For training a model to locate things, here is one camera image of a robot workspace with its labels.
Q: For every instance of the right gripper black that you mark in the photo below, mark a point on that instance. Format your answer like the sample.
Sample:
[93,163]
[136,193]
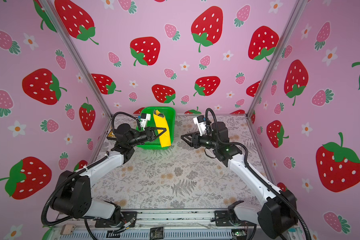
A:
[195,139]

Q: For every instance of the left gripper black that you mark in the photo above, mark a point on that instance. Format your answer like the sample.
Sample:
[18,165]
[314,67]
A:
[149,135]

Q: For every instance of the yellow paper napkin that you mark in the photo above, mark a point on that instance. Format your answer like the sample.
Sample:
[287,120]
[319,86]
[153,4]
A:
[163,129]

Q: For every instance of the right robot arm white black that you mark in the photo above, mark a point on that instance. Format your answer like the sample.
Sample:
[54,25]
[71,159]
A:
[279,208]

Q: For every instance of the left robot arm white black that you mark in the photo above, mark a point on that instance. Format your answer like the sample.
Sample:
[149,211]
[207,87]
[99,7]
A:
[72,197]

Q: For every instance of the black box yellow label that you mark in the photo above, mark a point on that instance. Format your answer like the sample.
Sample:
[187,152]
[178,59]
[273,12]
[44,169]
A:
[111,136]

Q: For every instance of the small black circuit board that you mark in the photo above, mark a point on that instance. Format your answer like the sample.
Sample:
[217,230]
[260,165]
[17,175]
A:
[157,233]

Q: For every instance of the small beige box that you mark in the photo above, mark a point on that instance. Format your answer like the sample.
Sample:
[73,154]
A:
[67,229]

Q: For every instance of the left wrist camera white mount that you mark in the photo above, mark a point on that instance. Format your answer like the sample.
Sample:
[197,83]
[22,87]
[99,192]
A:
[143,120]

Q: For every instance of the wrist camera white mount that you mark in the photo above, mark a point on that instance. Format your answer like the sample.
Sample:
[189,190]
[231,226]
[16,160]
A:
[202,124]
[143,120]

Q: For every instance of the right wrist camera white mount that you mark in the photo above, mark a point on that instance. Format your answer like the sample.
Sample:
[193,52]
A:
[202,124]

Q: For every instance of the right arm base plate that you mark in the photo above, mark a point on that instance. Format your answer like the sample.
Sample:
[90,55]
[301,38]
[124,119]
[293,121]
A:
[222,218]

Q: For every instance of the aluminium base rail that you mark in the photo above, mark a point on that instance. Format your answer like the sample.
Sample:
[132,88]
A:
[178,224]

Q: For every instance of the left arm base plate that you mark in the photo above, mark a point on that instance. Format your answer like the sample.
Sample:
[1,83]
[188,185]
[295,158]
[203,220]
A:
[123,218]

